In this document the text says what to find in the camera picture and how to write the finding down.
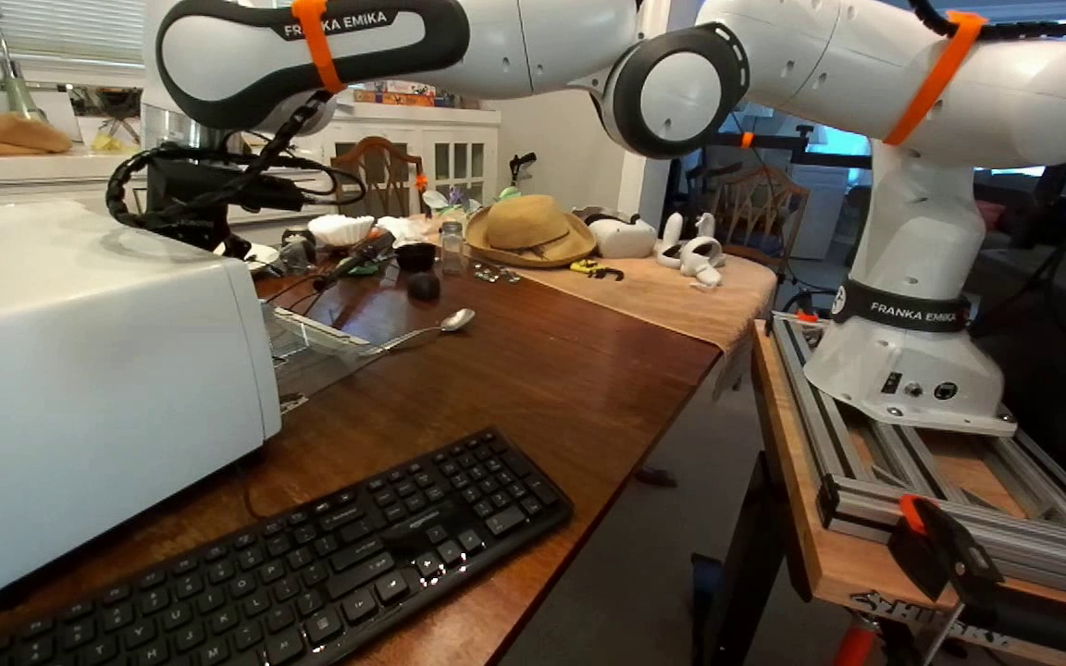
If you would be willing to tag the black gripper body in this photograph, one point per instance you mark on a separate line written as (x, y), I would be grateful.
(189, 199)

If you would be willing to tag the silver spoon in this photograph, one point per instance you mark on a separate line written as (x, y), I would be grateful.
(454, 323)

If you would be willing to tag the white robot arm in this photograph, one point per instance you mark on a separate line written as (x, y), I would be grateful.
(938, 99)

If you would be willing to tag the glass oven door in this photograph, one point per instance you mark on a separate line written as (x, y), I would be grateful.
(310, 373)

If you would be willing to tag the wooden dining chair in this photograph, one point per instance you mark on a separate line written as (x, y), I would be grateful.
(390, 180)

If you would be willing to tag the black computer mouse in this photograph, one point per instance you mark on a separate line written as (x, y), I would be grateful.
(424, 288)

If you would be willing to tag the tan straw hat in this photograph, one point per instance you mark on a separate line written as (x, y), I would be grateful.
(532, 230)

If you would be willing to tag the black computer keyboard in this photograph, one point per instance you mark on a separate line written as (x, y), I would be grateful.
(316, 584)

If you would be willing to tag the white VR headset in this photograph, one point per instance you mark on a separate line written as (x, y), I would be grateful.
(624, 237)

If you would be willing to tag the beige table runner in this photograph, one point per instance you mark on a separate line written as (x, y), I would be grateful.
(666, 297)

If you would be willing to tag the white VR controller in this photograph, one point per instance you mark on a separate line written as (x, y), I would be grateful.
(698, 258)

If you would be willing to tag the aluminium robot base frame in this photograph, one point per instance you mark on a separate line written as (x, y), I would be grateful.
(1003, 489)

